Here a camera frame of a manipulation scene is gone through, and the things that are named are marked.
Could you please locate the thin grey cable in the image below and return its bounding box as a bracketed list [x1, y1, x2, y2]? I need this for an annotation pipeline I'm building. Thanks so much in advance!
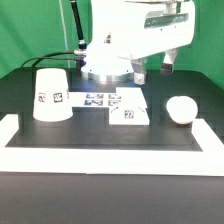
[58, 0, 72, 69]

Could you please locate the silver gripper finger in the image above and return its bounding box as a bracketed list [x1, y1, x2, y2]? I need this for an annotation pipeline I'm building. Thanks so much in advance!
[131, 58, 146, 85]
[160, 49, 178, 74]

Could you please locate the white lamp base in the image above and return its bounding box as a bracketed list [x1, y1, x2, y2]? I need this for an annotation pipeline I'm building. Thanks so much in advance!
[109, 87, 150, 125]

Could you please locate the white lamp shade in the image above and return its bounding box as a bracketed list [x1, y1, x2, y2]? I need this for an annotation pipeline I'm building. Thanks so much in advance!
[33, 68, 73, 122]

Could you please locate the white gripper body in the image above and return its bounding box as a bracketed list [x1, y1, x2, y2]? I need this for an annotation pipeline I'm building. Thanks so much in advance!
[96, 0, 196, 63]

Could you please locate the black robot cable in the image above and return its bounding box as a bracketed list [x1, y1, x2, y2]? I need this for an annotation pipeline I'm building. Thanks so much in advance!
[21, 0, 88, 69]

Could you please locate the white U-shaped frame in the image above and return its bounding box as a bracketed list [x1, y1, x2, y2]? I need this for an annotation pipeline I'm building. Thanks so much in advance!
[0, 114, 224, 176]

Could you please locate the white marker sheet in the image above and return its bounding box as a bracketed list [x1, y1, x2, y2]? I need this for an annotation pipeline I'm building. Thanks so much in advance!
[70, 92, 122, 108]

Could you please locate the white lamp bulb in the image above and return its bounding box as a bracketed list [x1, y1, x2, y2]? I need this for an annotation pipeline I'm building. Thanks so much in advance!
[166, 96, 198, 125]

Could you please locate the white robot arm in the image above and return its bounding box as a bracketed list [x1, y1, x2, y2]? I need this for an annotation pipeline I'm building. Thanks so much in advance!
[82, 0, 195, 85]

